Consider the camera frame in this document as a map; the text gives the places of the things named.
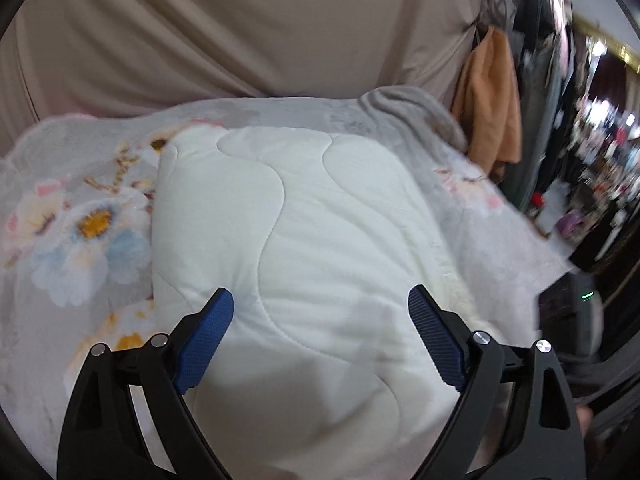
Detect orange hanging cloth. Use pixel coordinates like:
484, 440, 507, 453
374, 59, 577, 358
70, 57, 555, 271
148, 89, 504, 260
451, 26, 522, 182

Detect grey fleece blanket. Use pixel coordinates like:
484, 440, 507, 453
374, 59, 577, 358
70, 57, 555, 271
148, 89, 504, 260
359, 85, 471, 153

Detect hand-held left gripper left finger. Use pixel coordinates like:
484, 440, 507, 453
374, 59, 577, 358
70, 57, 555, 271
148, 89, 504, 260
56, 287, 235, 480

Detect white quilted blanket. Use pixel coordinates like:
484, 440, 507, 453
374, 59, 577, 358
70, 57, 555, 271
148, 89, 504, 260
149, 126, 506, 480

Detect dark hanging clothes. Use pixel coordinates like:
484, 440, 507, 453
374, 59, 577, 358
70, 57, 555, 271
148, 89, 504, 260
500, 0, 581, 241

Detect beige backdrop sheet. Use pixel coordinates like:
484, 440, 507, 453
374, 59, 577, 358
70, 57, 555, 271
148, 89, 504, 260
0, 0, 493, 151

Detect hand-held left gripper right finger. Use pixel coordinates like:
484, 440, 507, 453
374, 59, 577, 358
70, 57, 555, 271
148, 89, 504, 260
407, 284, 586, 480

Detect grey floral blanket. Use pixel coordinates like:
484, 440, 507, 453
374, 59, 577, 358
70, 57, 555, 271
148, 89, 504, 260
0, 85, 576, 480

